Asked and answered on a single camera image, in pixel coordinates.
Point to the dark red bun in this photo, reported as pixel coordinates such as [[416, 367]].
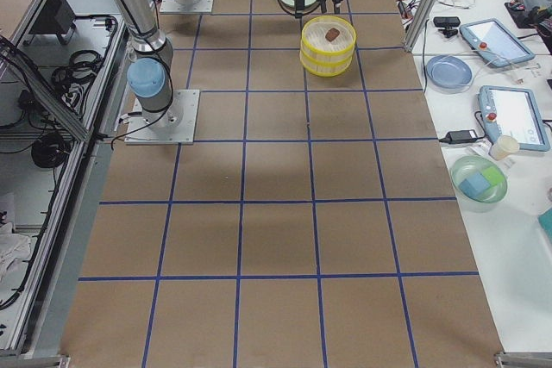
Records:
[[332, 34]]

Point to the teach pendant far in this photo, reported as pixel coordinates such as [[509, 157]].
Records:
[[495, 43]]

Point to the teach pendant near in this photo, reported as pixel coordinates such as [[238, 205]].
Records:
[[513, 112]]

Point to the yellow steamer basket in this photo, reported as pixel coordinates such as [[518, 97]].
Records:
[[315, 46]]

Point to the white paper cup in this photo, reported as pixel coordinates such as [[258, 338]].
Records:
[[503, 147]]

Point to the black power adapter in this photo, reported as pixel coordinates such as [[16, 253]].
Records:
[[464, 136]]

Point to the green bowl with sponges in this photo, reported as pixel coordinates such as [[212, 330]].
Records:
[[479, 182]]

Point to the blue plate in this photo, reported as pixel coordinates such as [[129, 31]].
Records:
[[449, 72]]

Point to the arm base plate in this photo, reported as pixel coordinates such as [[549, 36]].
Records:
[[186, 7], [176, 126]]

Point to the black phone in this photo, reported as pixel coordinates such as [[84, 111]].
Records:
[[446, 21]]

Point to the teach pendant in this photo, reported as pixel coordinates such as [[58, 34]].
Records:
[[495, 43], [513, 112]]

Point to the white crumpled cloth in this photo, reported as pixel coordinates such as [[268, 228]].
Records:
[[15, 247]]

